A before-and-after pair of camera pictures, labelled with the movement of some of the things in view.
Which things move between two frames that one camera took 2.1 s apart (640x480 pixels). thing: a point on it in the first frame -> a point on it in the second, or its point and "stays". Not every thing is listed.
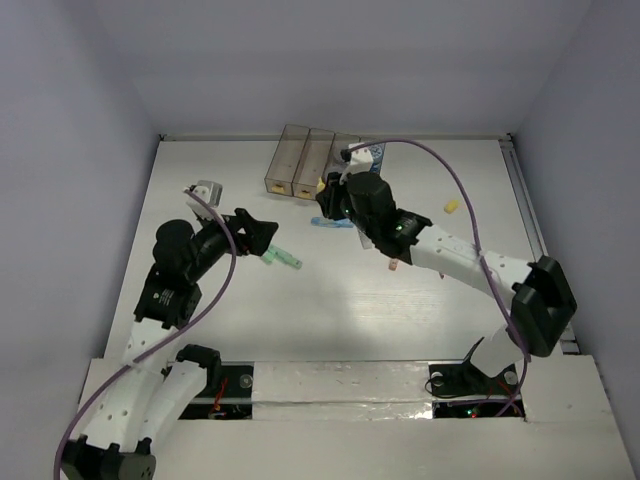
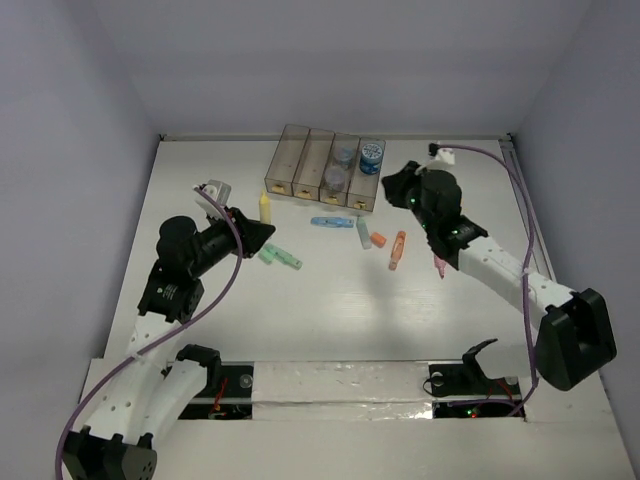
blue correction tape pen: x=331 y=223 stays
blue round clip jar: x=376 y=153 stays
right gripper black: x=330 y=197 -> x=395 y=184
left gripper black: x=245 y=233 stays
